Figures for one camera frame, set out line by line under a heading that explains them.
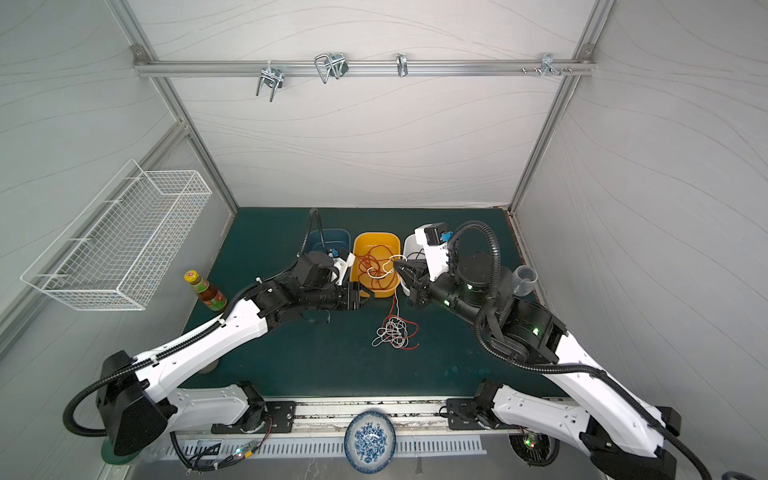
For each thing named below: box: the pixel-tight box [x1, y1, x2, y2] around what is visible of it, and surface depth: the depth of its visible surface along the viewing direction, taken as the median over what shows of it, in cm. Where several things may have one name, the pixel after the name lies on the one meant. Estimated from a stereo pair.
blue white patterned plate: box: [344, 410, 397, 475], surface depth 70 cm
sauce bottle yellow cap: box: [184, 270, 228, 311], surface depth 86 cm
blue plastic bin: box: [306, 228, 352, 253], surface depth 106 cm
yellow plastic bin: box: [350, 232, 401, 299], surface depth 106 cm
